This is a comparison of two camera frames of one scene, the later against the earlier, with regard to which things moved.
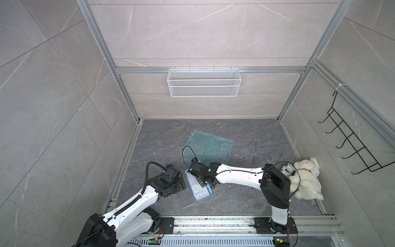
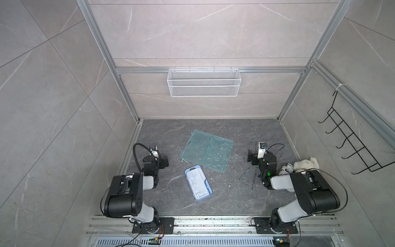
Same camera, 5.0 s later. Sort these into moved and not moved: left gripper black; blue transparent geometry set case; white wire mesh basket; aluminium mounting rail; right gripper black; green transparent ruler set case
Moved: right gripper black; left gripper black
Not moved: blue transparent geometry set case; white wire mesh basket; green transparent ruler set case; aluminium mounting rail
